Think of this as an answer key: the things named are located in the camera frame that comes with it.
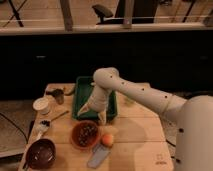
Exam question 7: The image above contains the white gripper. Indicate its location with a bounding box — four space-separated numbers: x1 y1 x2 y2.
77 86 111 125

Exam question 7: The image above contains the dark grapes bunch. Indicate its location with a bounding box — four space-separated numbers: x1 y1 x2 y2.
78 123 97 147

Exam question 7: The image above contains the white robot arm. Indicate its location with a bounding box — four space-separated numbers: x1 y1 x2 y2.
77 67 213 171

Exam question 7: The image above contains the red bowl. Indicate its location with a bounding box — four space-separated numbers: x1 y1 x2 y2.
70 120 101 150

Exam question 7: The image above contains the dark brown bowl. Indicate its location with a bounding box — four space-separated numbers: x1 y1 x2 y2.
25 139 56 170

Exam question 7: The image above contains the green plastic tray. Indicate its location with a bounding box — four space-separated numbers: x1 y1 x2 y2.
72 76 118 121

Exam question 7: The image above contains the orange peach fruit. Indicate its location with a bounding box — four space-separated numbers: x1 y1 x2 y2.
101 133 114 147

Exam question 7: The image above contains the wooden stick utensil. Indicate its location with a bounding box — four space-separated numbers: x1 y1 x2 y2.
50 111 69 122

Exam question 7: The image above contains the small dark metal cup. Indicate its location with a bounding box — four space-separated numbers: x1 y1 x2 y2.
52 89 64 105

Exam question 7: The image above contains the white cup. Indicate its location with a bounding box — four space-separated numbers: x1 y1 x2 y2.
33 97 50 115

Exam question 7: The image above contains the white spoon with dark food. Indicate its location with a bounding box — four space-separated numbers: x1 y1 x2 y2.
36 120 50 140

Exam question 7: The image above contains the black office chair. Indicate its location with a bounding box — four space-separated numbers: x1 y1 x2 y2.
92 0 159 25

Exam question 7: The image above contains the black floor cable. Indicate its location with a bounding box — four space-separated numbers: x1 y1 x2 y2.
165 138 177 161

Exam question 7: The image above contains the black cable left floor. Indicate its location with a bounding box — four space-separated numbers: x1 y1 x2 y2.
0 112 30 144

